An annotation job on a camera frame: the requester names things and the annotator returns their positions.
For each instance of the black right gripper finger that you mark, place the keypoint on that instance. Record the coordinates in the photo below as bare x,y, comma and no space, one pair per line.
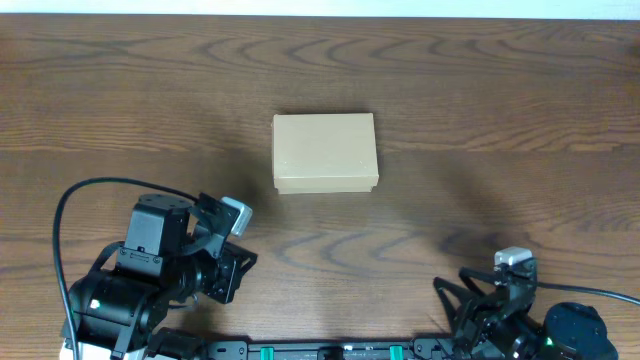
444,288
469,276

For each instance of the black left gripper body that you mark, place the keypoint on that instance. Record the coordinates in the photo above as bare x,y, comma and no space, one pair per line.
215,272

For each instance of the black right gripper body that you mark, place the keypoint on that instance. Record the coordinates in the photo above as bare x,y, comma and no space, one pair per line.
488,327

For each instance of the cardboard box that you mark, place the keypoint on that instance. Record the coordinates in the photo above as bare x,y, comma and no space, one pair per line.
324,153

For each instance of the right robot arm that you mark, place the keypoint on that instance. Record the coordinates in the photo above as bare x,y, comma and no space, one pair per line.
570,331

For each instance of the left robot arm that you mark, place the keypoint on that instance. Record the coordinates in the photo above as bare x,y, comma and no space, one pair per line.
173,251

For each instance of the black mounting rail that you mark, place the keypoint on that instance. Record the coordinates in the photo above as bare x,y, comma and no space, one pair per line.
175,344

